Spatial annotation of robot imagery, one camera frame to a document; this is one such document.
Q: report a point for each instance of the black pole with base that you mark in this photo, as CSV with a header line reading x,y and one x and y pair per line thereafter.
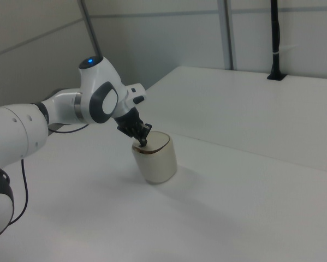
x,y
275,49

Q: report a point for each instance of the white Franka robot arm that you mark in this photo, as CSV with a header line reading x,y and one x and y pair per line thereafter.
x,y
97,98

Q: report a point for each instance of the beige trash can lid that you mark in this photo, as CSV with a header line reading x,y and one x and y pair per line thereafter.
x,y
156,142

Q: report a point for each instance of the grey partition frame post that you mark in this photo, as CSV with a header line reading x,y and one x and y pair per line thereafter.
x,y
228,32

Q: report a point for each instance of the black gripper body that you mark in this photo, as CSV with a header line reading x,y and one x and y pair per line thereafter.
x,y
129,118

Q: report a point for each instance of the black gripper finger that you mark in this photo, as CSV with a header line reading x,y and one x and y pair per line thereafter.
x,y
137,136
147,128

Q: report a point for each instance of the grey metal post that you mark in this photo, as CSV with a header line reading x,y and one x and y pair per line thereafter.
x,y
92,30

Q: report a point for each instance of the small white trash can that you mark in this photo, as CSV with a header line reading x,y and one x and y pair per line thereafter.
x,y
159,163

